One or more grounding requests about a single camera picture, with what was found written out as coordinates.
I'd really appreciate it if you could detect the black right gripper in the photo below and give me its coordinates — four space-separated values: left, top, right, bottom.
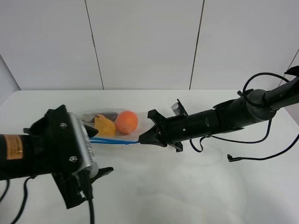
138 109 187 153

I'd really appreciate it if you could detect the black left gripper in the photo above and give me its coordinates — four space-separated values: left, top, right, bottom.
24 105 114 209

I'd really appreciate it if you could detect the clear blue-zip plastic bag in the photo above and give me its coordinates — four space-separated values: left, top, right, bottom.
80 108 154 145

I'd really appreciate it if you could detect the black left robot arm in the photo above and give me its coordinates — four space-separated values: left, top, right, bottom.
0 105 114 209

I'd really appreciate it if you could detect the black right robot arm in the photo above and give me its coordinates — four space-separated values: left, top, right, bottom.
138 78 299 152

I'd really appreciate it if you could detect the yellow pear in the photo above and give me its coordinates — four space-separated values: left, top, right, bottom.
94 114 116 137

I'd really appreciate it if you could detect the orange fruit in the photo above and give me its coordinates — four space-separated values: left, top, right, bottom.
115 111 138 134

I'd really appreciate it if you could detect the dark eggplant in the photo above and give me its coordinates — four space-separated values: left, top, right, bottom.
82 112 119 124

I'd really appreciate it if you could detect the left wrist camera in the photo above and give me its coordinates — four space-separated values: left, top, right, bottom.
67 112 98 178

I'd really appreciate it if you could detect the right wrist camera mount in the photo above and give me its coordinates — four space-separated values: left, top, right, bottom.
171 99 188 116

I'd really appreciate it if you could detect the loose black usb cable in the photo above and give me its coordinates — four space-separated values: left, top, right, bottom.
189 74 299 162

